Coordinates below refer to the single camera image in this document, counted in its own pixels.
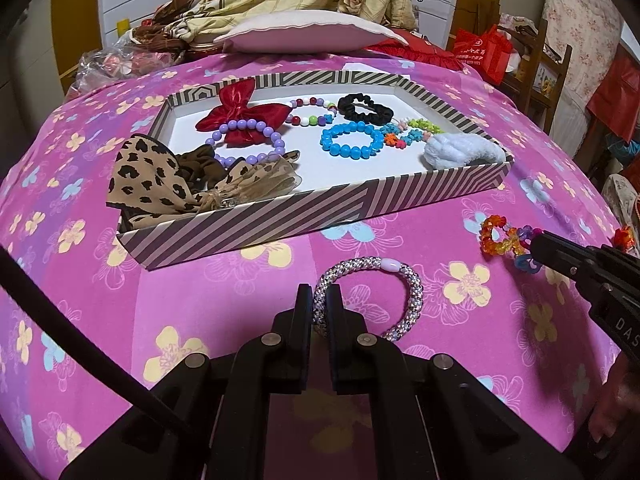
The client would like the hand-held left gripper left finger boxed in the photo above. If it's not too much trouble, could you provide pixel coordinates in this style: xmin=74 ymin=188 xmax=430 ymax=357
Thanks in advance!
xmin=59 ymin=284 xmax=313 ymax=480

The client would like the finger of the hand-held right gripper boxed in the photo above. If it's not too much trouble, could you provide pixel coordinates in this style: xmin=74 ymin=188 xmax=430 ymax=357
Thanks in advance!
xmin=530 ymin=231 xmax=640 ymax=272
xmin=531 ymin=249 xmax=607 ymax=307

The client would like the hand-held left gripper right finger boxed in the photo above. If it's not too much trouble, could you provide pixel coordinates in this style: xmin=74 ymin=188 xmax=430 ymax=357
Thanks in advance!
xmin=326 ymin=284 xmax=584 ymax=480

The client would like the orange translucent bead bracelet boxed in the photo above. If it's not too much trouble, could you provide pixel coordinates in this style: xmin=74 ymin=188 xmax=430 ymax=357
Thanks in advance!
xmin=479 ymin=214 xmax=544 ymax=275

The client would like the sparkly woven bracelet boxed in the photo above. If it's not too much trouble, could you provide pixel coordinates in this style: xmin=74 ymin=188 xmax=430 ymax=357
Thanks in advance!
xmin=311 ymin=256 xmax=425 ymax=344

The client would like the striped cardboard box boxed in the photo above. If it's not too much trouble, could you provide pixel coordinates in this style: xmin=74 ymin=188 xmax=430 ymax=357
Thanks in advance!
xmin=116 ymin=71 xmax=516 ymax=272

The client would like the blue bead bracelet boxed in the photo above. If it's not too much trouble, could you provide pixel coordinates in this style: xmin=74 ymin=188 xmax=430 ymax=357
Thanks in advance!
xmin=320 ymin=122 xmax=385 ymax=160

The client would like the colourful flower bead bracelet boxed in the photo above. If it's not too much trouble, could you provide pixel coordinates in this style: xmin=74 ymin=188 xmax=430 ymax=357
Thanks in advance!
xmin=380 ymin=117 xmax=446 ymax=151

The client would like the purple bead bracelet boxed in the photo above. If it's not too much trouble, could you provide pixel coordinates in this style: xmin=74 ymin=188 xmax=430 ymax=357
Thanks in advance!
xmin=211 ymin=117 xmax=287 ymax=169

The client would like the multicolour round bead bracelet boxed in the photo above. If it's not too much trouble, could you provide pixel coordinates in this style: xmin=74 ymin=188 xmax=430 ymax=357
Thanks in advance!
xmin=285 ymin=96 xmax=337 ymax=129

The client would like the black scrunchie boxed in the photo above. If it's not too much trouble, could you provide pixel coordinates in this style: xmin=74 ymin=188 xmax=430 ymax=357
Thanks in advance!
xmin=337 ymin=92 xmax=396 ymax=126

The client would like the red satin hair bow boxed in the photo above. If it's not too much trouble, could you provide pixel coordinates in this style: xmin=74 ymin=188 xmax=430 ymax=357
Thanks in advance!
xmin=195 ymin=77 xmax=296 ymax=134

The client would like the person's right hand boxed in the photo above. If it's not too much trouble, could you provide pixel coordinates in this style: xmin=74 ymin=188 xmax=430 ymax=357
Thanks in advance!
xmin=589 ymin=354 xmax=640 ymax=442

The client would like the pile of clothes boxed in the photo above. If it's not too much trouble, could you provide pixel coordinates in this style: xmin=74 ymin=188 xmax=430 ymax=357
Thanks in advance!
xmin=600 ymin=130 xmax=640 ymax=241

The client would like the light blue fluffy scrunchie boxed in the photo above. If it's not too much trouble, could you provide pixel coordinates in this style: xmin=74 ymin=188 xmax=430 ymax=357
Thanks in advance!
xmin=422 ymin=132 xmax=507 ymax=171

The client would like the red garment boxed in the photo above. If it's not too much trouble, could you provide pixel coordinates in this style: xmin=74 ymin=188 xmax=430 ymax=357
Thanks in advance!
xmin=586 ymin=42 xmax=640 ymax=144

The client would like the wooden chair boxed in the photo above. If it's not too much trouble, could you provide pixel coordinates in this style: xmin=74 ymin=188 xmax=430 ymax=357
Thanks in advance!
xmin=479 ymin=10 xmax=574 ymax=132

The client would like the red shopping bag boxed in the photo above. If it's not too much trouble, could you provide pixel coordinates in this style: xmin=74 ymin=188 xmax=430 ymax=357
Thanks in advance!
xmin=452 ymin=24 xmax=515 ymax=86

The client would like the leopard print hair bow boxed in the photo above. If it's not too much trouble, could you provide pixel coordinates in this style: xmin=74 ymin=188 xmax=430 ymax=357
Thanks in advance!
xmin=106 ymin=134 xmax=304 ymax=222

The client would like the pink floral quilt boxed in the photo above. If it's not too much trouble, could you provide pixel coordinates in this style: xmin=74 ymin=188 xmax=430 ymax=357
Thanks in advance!
xmin=542 ymin=0 xmax=627 ymax=122

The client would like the pink floral bedsheet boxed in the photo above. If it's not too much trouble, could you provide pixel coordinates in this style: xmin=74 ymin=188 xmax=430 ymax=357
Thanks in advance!
xmin=0 ymin=42 xmax=632 ymax=480

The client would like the red frilled cushion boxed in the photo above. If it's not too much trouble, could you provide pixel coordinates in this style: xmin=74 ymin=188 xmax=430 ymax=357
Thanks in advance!
xmin=364 ymin=30 xmax=464 ymax=71

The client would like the white pillow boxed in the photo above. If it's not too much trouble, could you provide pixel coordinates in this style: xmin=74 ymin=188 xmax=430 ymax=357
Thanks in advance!
xmin=212 ymin=11 xmax=409 ymax=56

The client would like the clear plastic bag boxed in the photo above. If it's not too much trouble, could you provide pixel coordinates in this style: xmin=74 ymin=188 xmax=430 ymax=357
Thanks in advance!
xmin=75 ymin=47 xmax=177 ymax=94

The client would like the black cable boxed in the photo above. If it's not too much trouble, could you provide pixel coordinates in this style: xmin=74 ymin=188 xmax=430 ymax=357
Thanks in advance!
xmin=0 ymin=247 xmax=194 ymax=434

